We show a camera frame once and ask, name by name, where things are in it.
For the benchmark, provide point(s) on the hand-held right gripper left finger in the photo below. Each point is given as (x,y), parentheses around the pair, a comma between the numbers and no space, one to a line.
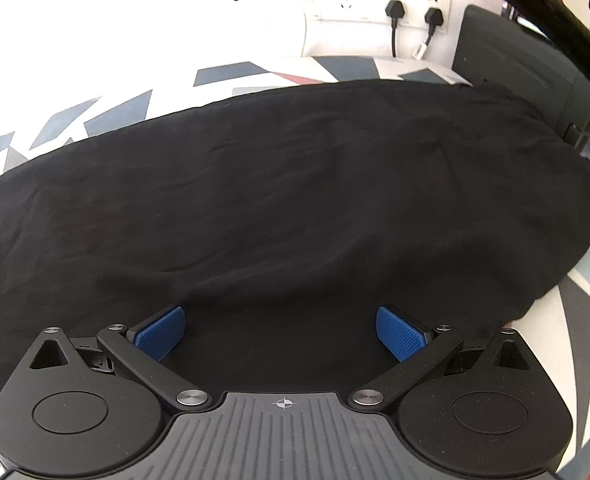
(162,332)

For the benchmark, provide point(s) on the black wall plug white tag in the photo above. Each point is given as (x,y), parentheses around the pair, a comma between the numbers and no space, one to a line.
(434,16)

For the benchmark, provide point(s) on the geometric patterned bed sheet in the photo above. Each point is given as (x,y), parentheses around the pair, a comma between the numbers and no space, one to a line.
(125,110)

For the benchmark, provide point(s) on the white wall socket panel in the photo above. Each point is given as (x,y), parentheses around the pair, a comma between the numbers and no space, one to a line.
(355,2)

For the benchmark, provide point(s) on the dark grey box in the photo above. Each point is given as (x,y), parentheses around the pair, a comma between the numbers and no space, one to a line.
(515,60)

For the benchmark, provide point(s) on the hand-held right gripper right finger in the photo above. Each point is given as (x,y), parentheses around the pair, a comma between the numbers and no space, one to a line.
(400,332)

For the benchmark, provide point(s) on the black garment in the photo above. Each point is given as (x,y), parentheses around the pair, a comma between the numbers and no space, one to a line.
(295,200)

